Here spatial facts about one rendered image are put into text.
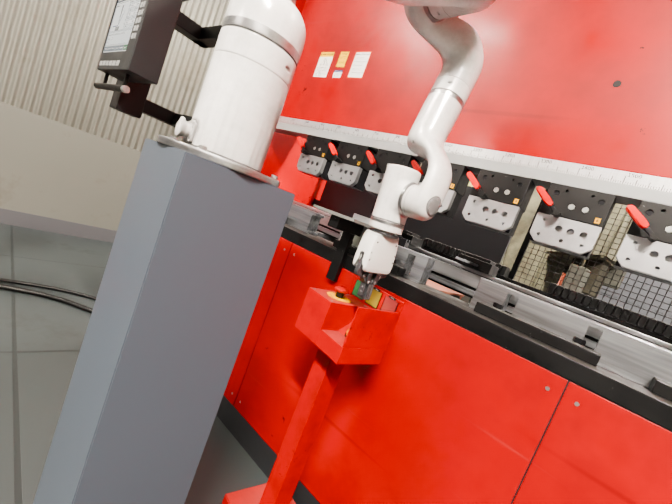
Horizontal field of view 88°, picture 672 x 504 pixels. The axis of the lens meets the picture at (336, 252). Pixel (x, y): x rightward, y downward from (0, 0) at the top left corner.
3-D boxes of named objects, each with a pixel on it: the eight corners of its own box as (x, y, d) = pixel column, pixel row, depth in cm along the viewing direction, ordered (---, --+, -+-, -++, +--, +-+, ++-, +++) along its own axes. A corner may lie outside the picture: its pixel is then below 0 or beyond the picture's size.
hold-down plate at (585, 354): (472, 310, 99) (476, 301, 99) (478, 310, 103) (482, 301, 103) (596, 367, 81) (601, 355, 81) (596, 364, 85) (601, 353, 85)
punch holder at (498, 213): (459, 218, 109) (480, 168, 108) (467, 223, 116) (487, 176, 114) (508, 232, 100) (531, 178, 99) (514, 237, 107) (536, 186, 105)
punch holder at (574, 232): (526, 237, 97) (551, 181, 96) (531, 242, 104) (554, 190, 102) (588, 256, 88) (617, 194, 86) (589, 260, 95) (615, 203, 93)
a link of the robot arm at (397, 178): (414, 228, 84) (386, 219, 91) (432, 175, 82) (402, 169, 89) (392, 222, 79) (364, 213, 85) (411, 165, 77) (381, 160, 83)
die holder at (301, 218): (243, 204, 180) (249, 186, 179) (252, 206, 184) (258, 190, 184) (308, 233, 149) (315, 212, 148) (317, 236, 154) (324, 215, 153)
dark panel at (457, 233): (312, 221, 221) (336, 155, 217) (314, 221, 223) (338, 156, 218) (486, 294, 153) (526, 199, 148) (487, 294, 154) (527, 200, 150)
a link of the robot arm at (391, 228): (388, 220, 91) (385, 230, 92) (364, 213, 86) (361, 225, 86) (412, 228, 85) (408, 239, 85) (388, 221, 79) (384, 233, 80)
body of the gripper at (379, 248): (388, 228, 92) (375, 268, 93) (360, 221, 85) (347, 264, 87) (409, 236, 86) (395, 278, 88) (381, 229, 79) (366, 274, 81)
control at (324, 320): (294, 325, 98) (316, 266, 96) (336, 329, 108) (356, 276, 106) (336, 364, 83) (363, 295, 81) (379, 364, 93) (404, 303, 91)
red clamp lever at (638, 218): (632, 202, 81) (661, 237, 77) (631, 206, 84) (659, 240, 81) (624, 206, 82) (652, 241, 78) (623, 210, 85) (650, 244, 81)
